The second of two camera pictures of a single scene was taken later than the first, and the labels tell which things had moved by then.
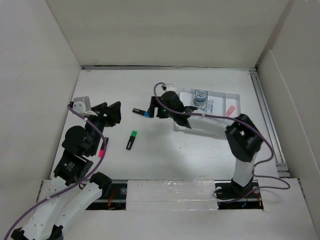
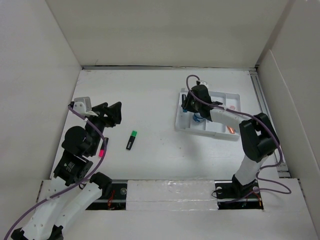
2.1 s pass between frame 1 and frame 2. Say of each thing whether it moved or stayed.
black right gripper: moved
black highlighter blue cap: moved
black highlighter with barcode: stayed
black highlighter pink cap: stayed
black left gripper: stayed
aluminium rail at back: stayed
